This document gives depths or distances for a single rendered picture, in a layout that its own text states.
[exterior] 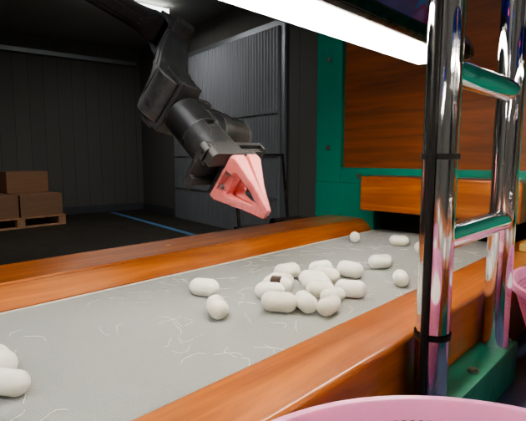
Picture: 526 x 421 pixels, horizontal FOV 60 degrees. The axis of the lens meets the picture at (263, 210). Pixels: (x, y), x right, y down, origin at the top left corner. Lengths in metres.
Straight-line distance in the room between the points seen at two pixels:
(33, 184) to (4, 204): 0.66
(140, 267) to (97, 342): 0.21
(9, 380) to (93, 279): 0.25
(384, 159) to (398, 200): 0.13
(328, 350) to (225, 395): 0.09
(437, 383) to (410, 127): 0.69
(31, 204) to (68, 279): 5.89
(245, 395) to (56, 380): 0.16
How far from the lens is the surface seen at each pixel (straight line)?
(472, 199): 0.86
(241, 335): 0.42
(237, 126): 0.67
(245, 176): 0.54
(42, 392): 0.37
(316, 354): 0.33
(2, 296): 0.56
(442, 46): 0.34
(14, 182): 6.78
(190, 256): 0.66
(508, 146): 0.48
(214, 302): 0.45
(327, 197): 1.08
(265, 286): 0.51
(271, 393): 0.28
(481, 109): 0.93
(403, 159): 0.99
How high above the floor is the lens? 0.90
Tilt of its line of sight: 7 degrees down
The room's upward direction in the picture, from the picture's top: straight up
